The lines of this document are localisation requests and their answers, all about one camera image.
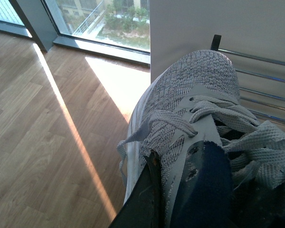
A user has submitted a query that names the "grey knit sneaker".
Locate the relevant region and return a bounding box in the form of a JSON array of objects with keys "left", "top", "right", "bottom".
[{"left": 117, "top": 50, "right": 285, "bottom": 228}]

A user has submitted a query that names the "grey window frame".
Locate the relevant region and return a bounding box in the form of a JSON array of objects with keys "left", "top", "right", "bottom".
[{"left": 0, "top": 0, "right": 150, "bottom": 66}]

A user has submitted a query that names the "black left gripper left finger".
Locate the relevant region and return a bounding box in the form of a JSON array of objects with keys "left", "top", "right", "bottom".
[{"left": 109, "top": 150, "right": 162, "bottom": 228}]

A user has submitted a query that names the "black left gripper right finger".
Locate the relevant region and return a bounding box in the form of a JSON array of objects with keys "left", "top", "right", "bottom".
[{"left": 171, "top": 140, "right": 285, "bottom": 228}]

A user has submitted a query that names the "black metal shoe rack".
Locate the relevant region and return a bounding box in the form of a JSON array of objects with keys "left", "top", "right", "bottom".
[{"left": 211, "top": 35, "right": 285, "bottom": 131}]

